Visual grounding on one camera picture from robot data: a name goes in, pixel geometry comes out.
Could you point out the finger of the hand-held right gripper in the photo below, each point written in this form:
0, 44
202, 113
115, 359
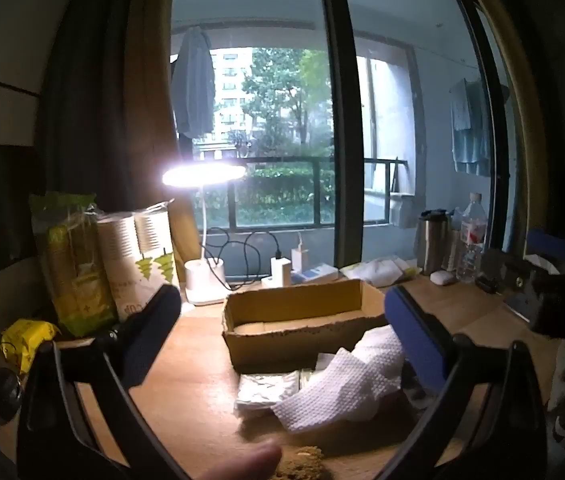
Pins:
552, 245
517, 280

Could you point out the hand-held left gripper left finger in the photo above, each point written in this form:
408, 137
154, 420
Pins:
152, 330

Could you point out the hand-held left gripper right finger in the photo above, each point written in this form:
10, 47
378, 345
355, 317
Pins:
415, 342

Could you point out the cardboard box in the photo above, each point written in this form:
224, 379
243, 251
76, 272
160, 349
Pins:
282, 350

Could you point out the person's left hand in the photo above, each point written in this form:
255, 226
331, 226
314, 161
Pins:
242, 465

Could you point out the clear water bottle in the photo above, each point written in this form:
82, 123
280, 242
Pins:
471, 245

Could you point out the white earbud case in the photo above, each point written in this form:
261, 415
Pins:
443, 277

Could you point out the white desk lamp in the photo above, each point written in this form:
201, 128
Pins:
205, 280

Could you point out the clear bag of papers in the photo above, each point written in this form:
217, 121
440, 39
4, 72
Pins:
377, 270

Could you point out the pack of paper cups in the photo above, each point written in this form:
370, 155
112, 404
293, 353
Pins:
132, 240

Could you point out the steel tumbler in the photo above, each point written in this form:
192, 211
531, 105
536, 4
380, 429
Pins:
431, 245

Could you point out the green plastic packet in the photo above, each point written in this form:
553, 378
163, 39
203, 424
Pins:
70, 280

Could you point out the blue white box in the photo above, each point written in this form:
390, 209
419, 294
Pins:
317, 273

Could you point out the yellow packet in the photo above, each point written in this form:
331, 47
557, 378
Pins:
27, 335

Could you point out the silver foil packet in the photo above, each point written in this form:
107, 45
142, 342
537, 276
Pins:
262, 390

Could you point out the hanging teal cloth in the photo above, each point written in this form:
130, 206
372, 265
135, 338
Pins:
470, 130

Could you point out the white charger block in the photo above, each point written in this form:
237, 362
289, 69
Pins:
281, 270

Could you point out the black round object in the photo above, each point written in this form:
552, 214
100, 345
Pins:
0, 390

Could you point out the brown coarse pad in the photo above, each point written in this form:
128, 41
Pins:
302, 465

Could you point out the balcony railing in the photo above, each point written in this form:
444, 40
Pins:
282, 160

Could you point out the hanging grey shirt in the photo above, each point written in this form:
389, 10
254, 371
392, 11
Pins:
193, 90

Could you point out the dark window frame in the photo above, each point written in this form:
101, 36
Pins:
345, 135

